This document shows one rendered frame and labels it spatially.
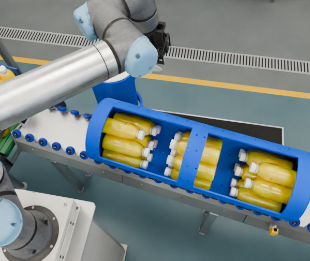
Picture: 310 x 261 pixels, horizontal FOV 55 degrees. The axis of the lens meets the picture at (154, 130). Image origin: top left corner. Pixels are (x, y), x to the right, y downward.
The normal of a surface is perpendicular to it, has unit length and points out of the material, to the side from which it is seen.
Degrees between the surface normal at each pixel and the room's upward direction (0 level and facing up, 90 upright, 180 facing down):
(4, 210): 6
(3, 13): 0
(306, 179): 12
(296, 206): 54
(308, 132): 0
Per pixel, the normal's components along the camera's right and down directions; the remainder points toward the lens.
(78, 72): 0.43, 0.16
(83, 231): -0.04, -0.47
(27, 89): 0.28, -0.14
